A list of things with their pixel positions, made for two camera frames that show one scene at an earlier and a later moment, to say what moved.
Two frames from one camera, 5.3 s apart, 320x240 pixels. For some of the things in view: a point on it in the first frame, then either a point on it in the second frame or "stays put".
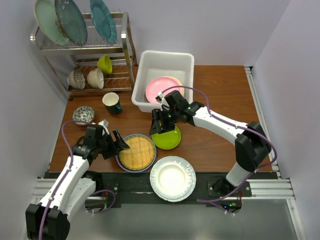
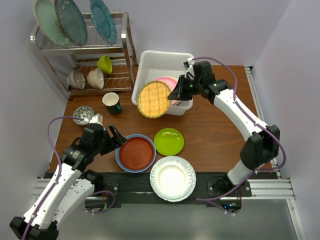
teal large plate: [103, 21] stays put
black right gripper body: [175, 112] to [191, 87]
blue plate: [122, 167] stays put
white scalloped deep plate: [171, 177] stays put
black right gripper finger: [155, 126] to [178, 92]
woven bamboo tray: [139, 155] to [152, 99]
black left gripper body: [106, 146] stays put
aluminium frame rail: [279, 189] stays put
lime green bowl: [104, 64] stays put
